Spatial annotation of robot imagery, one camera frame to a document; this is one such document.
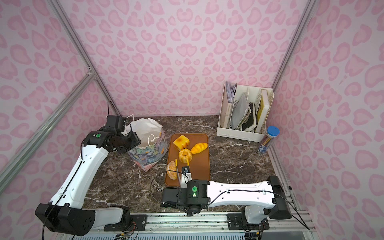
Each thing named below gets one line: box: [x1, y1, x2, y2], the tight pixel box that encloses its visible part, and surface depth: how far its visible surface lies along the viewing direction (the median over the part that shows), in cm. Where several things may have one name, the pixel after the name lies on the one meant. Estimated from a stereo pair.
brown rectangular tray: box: [165, 133, 211, 187], surface depth 100 cm
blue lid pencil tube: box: [258, 125, 280, 154], surface depth 88 cm
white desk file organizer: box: [216, 82, 275, 142], surface depth 102 cm
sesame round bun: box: [166, 161, 178, 180], surface depth 88 cm
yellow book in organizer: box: [255, 89, 269, 133], surface depth 96 cm
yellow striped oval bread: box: [191, 142, 208, 154], surface depth 100 cm
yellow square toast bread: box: [173, 134, 190, 151], surface depth 100 cm
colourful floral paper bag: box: [126, 118, 169, 172], surface depth 83 cm
